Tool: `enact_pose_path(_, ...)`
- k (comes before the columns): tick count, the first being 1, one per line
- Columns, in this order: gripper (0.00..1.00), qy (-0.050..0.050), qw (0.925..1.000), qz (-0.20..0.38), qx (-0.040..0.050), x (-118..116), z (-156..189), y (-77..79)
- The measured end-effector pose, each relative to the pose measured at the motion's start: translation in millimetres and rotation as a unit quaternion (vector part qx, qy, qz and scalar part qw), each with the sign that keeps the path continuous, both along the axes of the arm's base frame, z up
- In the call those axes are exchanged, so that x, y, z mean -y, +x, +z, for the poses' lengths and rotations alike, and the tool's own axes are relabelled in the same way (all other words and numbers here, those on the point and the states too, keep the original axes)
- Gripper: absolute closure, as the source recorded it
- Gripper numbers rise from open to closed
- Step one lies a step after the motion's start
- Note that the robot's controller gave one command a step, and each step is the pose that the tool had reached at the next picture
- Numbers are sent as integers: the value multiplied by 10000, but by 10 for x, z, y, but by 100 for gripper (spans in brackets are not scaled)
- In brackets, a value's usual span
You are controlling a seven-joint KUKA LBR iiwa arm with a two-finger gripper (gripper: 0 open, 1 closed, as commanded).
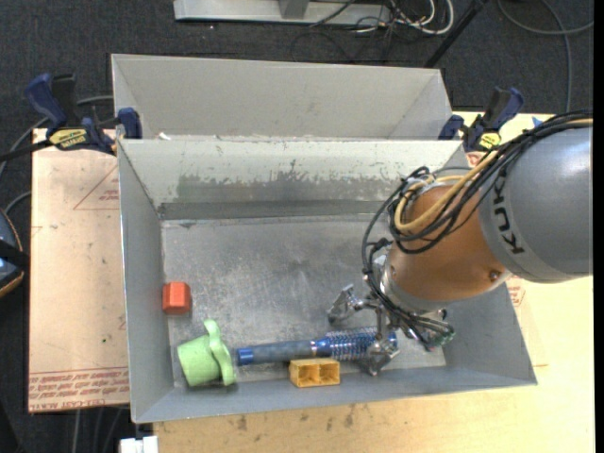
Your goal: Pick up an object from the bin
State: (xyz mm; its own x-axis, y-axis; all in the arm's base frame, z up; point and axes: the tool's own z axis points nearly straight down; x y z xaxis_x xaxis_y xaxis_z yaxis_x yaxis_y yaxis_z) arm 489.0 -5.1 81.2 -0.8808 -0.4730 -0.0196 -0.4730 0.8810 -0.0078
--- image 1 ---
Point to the orange-red small block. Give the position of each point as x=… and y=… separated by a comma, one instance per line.
x=177, y=297

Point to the light green plastic cup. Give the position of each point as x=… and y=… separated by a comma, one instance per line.
x=203, y=357

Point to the yellow two-hole block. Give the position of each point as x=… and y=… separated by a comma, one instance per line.
x=313, y=372

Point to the brown cardboard board, red print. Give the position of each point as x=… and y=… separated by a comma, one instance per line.
x=75, y=276

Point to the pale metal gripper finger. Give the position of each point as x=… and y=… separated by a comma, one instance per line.
x=342, y=304
x=380, y=354

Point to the grey metal bin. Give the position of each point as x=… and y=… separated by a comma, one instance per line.
x=283, y=262

